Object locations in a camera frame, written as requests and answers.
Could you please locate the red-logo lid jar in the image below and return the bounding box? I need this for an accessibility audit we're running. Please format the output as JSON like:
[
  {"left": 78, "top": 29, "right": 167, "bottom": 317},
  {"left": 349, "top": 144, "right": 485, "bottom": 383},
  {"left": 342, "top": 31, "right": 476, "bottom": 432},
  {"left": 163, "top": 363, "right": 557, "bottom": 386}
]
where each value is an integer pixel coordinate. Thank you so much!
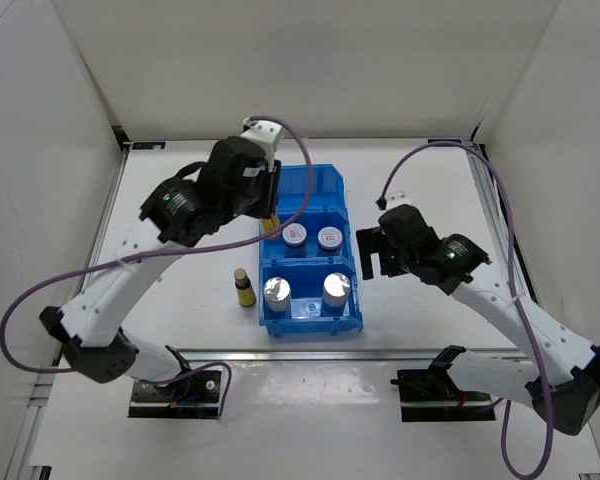
[
  {"left": 282, "top": 223, "right": 307, "bottom": 258},
  {"left": 317, "top": 226, "right": 343, "bottom": 257}
]

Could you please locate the small amber bottle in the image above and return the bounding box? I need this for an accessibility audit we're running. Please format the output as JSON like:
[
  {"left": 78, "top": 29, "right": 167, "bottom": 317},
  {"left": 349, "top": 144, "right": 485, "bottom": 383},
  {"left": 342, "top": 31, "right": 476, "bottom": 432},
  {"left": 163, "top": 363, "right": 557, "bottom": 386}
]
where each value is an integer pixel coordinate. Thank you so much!
[
  {"left": 260, "top": 213, "right": 281, "bottom": 240},
  {"left": 233, "top": 268, "right": 257, "bottom": 308}
]

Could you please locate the silver-lid blue-label bottle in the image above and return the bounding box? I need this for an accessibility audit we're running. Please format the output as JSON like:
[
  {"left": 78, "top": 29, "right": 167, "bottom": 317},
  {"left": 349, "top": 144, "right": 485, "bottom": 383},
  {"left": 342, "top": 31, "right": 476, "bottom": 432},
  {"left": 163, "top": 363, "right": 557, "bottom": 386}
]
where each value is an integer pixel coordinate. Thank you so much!
[
  {"left": 263, "top": 277, "right": 291, "bottom": 320},
  {"left": 321, "top": 272, "right": 351, "bottom": 316}
]

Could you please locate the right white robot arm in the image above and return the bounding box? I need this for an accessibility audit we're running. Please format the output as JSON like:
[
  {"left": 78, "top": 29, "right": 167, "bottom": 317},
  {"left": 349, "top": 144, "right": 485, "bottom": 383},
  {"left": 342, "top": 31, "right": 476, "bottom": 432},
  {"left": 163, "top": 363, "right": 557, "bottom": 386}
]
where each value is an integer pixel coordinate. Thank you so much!
[{"left": 356, "top": 204, "right": 600, "bottom": 436}]

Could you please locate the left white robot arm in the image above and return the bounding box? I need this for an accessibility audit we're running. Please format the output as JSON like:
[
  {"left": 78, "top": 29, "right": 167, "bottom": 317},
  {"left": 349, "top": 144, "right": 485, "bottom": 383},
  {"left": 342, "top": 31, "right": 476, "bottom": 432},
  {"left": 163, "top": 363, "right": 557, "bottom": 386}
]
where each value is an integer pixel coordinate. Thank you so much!
[{"left": 40, "top": 129, "right": 281, "bottom": 400}]

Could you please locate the blue three-compartment plastic bin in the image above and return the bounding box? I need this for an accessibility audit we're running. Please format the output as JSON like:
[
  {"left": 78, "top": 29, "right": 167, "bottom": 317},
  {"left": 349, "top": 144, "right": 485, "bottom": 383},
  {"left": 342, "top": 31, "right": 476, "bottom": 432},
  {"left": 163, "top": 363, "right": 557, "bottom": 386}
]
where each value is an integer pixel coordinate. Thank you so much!
[{"left": 259, "top": 164, "right": 363, "bottom": 338}]

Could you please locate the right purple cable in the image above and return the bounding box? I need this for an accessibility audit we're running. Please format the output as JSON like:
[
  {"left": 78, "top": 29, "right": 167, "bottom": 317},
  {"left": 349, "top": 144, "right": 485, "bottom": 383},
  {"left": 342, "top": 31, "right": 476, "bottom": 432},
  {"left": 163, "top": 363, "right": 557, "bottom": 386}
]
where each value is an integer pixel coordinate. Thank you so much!
[{"left": 382, "top": 141, "right": 555, "bottom": 480}]

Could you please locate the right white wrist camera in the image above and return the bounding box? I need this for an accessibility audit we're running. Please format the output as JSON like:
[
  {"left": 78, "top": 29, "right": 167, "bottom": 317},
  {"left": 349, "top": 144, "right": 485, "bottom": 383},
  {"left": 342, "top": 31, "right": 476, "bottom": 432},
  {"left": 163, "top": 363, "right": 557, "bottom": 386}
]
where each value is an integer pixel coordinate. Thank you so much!
[{"left": 376, "top": 191, "right": 413, "bottom": 212}]

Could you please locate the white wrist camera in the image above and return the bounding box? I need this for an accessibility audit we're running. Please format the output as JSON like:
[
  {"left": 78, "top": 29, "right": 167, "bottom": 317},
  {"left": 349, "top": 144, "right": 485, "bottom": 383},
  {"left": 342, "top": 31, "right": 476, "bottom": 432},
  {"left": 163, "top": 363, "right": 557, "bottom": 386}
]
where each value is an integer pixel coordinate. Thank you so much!
[
  {"left": 376, "top": 191, "right": 413, "bottom": 212},
  {"left": 241, "top": 117, "right": 283, "bottom": 169}
]

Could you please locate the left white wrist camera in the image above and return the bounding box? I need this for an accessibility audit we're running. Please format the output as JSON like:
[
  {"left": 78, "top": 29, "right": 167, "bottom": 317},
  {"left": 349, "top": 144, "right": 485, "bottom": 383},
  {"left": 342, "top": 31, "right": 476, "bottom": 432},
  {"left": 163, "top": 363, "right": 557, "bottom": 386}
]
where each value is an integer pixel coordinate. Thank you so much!
[{"left": 241, "top": 117, "right": 283, "bottom": 169}]

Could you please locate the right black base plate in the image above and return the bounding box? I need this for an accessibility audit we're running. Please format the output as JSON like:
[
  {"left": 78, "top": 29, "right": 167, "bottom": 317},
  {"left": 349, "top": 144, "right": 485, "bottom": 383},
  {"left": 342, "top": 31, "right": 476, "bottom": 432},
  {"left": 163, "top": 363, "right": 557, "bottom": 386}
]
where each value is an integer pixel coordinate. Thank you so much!
[{"left": 390, "top": 369, "right": 497, "bottom": 423}]

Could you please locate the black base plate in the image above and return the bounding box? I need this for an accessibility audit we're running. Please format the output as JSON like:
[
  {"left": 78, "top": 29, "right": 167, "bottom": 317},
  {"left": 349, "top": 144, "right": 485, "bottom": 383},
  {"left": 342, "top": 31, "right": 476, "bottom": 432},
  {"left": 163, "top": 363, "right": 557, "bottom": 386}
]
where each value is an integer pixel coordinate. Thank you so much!
[
  {"left": 390, "top": 369, "right": 497, "bottom": 423},
  {"left": 127, "top": 361, "right": 233, "bottom": 420}
]

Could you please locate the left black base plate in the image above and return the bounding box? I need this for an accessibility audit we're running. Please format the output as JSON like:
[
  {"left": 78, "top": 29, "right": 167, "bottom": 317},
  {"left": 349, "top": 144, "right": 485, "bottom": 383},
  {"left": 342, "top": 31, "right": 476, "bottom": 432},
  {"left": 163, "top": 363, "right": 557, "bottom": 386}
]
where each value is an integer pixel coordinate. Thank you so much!
[{"left": 127, "top": 361, "right": 233, "bottom": 420}]

